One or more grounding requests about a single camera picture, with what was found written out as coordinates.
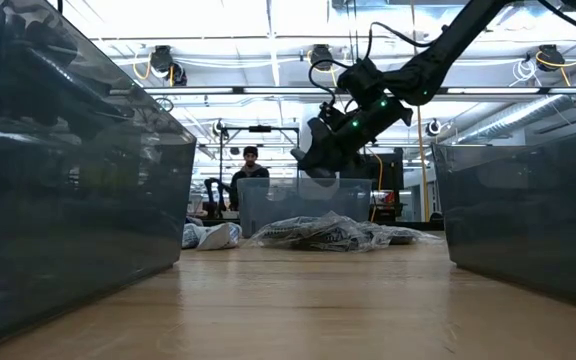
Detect grey translucent plastic bin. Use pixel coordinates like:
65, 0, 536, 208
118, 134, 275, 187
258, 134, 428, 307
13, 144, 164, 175
430, 123, 576, 315
0, 0, 198, 354
236, 176, 374, 239

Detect black hanging cable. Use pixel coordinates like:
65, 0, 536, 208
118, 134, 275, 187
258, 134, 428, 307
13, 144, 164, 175
345, 0, 362, 61

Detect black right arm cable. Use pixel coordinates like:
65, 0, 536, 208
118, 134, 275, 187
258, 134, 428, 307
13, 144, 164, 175
308, 20, 452, 109

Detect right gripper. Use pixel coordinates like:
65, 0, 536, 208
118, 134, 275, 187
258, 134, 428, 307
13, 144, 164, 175
290, 94, 414, 180

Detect person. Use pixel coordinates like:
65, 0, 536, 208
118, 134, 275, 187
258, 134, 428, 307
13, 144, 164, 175
229, 145, 271, 212

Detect black background rig frame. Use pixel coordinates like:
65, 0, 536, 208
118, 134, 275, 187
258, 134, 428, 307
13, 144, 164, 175
219, 124, 301, 191

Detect black monitor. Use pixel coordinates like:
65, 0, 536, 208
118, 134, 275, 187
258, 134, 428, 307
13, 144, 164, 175
355, 151, 405, 192

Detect silver ventilation duct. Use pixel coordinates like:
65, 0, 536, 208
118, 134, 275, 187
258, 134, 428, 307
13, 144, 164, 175
455, 74, 576, 146

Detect short yellow cable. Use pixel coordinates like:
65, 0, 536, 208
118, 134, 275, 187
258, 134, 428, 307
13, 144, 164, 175
370, 149, 385, 224

